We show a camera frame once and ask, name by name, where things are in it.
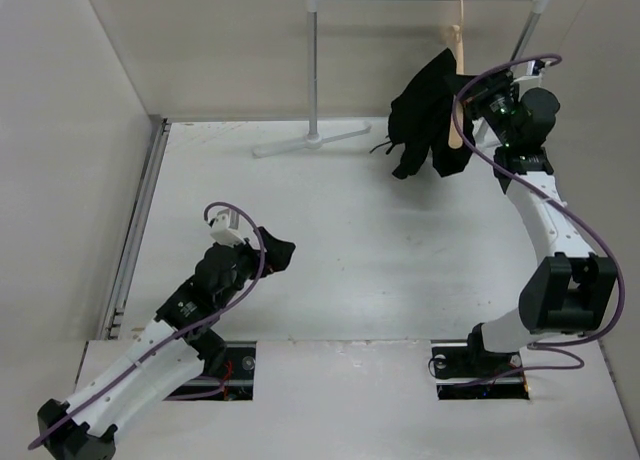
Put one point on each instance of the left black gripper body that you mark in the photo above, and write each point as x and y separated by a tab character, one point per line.
247	268

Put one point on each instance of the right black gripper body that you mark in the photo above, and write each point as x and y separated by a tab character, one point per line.
493	101

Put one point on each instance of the black trousers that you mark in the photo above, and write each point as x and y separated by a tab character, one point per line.
420	122

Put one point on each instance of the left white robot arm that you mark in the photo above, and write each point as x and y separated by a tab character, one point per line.
176	346

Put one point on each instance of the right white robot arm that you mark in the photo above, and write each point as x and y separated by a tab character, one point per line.
564	302

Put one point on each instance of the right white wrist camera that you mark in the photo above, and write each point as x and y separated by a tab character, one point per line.
534	74

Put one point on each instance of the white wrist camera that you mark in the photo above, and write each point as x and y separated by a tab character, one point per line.
224	228
534	74

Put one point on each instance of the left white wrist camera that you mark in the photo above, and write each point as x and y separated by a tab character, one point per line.
224	228

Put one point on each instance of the aluminium side rail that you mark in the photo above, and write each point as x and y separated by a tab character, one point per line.
109	325

